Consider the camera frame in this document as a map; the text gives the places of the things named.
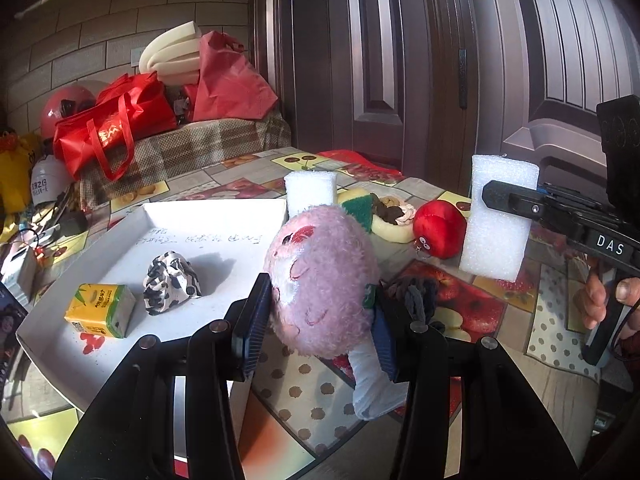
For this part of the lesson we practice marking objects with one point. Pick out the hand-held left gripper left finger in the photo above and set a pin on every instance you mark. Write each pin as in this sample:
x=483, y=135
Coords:
x=252, y=332

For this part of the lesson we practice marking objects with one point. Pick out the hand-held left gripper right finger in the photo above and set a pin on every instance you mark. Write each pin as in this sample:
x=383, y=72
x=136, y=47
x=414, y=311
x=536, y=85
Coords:
x=383, y=347

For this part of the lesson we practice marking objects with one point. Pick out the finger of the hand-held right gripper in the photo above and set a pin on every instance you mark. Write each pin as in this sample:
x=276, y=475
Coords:
x=525, y=207

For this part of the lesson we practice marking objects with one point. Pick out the white foam block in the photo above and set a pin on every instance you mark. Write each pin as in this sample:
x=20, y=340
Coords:
x=495, y=247
x=310, y=190

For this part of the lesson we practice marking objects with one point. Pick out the grey scrunchie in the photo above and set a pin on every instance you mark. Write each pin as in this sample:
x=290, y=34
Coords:
x=415, y=300

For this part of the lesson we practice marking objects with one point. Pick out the pink plush toy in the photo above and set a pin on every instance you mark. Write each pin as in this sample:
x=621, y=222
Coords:
x=320, y=280

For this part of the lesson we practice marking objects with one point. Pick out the red plush apple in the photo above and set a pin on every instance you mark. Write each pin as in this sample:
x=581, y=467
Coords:
x=440, y=230

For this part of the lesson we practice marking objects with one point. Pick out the white cardboard tray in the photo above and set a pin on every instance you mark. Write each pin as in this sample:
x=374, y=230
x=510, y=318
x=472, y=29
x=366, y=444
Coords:
x=200, y=220

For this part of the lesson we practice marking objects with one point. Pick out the brown scrunchie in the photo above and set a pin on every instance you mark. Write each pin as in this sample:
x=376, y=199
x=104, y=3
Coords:
x=390, y=210

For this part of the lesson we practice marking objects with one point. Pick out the person's right hand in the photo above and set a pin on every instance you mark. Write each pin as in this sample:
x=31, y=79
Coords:
x=594, y=305

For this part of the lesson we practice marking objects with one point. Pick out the black and white scrunchie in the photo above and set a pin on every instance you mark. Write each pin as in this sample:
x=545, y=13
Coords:
x=170, y=282

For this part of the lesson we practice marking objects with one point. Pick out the fruit print tablecloth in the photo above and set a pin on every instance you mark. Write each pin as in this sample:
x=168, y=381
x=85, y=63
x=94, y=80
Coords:
x=480, y=310

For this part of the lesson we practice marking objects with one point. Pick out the yellow and green sponge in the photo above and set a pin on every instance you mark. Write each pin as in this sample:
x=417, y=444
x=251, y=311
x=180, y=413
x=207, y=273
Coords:
x=357, y=207

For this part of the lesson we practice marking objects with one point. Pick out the red cloth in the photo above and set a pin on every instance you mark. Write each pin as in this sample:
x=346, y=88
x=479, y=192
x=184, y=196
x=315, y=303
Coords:
x=360, y=162

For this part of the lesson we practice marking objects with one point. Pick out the plaid covered bench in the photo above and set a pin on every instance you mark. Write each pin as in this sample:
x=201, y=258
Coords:
x=200, y=145

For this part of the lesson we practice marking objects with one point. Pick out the brown metal door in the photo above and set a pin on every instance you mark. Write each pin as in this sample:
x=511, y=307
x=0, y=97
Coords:
x=350, y=60

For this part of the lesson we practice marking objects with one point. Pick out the small white box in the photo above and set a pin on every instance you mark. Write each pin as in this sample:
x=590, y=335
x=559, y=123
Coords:
x=17, y=272

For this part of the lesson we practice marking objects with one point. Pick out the red tote bag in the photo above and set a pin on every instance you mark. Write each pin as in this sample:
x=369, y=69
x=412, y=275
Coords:
x=110, y=125

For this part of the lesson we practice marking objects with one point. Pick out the red fabric bag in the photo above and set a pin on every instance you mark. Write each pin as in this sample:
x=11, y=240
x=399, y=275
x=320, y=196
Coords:
x=225, y=80

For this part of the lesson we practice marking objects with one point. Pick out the yellow bag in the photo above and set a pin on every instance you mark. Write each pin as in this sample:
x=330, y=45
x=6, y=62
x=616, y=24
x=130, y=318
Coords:
x=15, y=170

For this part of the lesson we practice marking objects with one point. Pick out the stack of cream foam sheets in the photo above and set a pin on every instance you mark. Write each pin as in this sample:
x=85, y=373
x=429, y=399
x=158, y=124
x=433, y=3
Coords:
x=170, y=55

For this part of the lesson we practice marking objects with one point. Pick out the pink helmet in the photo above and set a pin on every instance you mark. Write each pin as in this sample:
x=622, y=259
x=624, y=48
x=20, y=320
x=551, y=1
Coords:
x=62, y=105

